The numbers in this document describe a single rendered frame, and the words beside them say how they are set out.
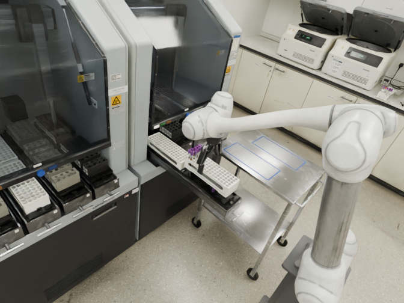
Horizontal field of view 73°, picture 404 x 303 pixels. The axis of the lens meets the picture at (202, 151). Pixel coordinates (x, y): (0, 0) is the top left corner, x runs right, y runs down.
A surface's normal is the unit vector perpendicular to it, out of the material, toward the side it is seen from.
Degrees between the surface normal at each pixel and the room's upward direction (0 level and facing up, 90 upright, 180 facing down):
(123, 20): 29
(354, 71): 90
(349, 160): 84
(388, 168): 90
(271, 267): 0
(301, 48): 90
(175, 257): 0
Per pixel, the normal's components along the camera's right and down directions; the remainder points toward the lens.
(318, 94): -0.68, 0.35
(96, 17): 0.50, -0.43
